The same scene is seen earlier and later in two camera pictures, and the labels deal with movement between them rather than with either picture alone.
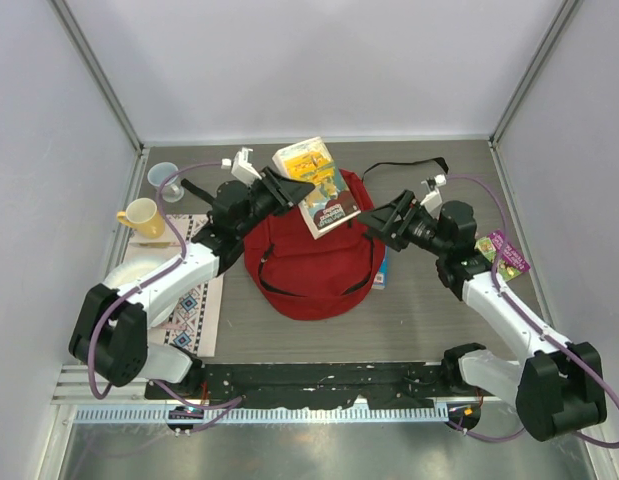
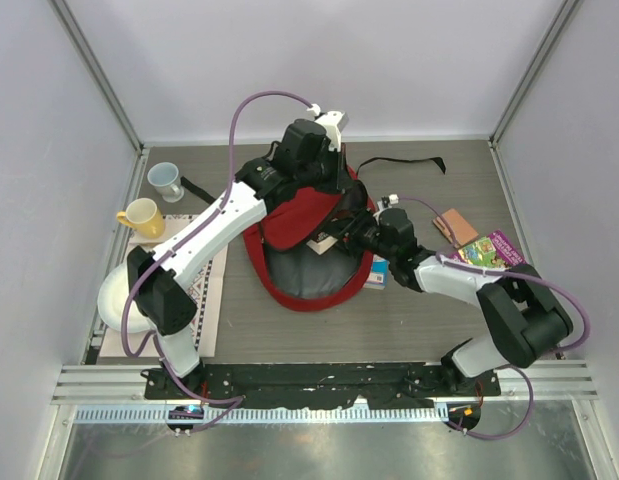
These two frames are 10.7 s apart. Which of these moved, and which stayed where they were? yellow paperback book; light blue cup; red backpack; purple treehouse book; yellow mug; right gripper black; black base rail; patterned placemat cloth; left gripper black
Moved: left gripper black; yellow paperback book; right gripper black; red backpack
Stayed: purple treehouse book; black base rail; light blue cup; patterned placemat cloth; yellow mug
